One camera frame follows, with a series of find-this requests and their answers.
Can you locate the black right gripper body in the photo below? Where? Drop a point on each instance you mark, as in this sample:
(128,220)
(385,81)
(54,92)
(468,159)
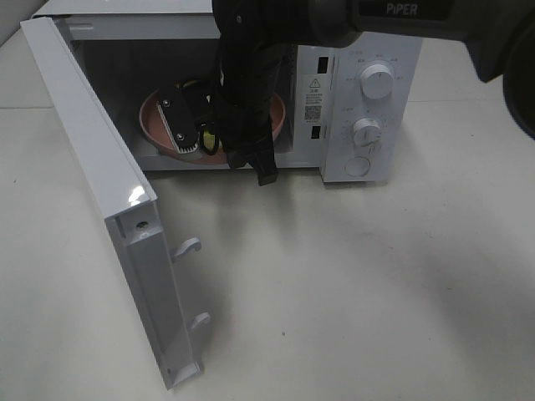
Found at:
(234,103)

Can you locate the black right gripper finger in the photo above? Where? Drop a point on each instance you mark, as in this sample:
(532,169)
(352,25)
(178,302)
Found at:
(262,159)
(177,120)

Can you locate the pink round plate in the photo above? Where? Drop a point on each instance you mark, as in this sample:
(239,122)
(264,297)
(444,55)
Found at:
(155,132)

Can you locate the round white door button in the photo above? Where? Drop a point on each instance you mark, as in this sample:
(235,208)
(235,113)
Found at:
(358,166)

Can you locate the white microwave door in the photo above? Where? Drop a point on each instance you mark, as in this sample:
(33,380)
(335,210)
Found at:
(126,202)

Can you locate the toast sandwich with lettuce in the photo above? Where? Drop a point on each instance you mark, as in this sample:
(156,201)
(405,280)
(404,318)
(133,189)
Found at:
(197,95)

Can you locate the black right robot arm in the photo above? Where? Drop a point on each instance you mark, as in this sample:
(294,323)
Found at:
(498,35)

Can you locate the white warning label sticker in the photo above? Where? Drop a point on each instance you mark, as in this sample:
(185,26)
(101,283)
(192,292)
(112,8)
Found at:
(314,95)

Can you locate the white microwave oven body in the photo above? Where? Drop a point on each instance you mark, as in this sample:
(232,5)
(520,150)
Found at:
(105,65)

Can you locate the lower white timer knob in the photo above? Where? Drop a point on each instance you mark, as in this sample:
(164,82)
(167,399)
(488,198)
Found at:
(366,131)

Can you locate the upper white power knob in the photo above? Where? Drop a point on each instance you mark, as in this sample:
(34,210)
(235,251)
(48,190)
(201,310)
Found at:
(377,81)

